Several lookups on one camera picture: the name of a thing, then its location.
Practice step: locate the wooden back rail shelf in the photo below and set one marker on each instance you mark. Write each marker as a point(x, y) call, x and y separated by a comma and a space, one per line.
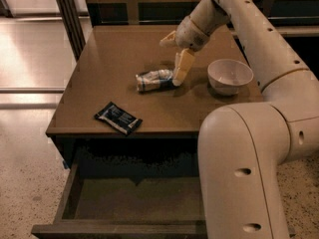
point(294, 18)

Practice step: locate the open top drawer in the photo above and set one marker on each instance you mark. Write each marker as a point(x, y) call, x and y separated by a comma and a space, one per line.
point(134, 196)

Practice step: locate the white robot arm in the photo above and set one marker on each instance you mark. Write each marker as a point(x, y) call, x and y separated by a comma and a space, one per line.
point(240, 146)

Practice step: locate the silver blue redbull can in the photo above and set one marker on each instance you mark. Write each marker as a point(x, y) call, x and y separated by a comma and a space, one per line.
point(154, 80)

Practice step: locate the brown wooden cabinet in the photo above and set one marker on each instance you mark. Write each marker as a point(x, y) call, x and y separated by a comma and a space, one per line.
point(106, 73)

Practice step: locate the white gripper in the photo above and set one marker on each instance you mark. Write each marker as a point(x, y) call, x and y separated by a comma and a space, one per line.
point(189, 34)

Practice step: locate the white ceramic bowl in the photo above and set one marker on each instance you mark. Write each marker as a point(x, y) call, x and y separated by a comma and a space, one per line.
point(227, 76)

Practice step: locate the metal frame post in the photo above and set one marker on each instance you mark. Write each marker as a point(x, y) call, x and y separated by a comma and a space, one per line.
point(72, 25)

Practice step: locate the black snack packet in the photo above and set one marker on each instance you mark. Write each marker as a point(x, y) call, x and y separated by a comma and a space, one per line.
point(118, 119)

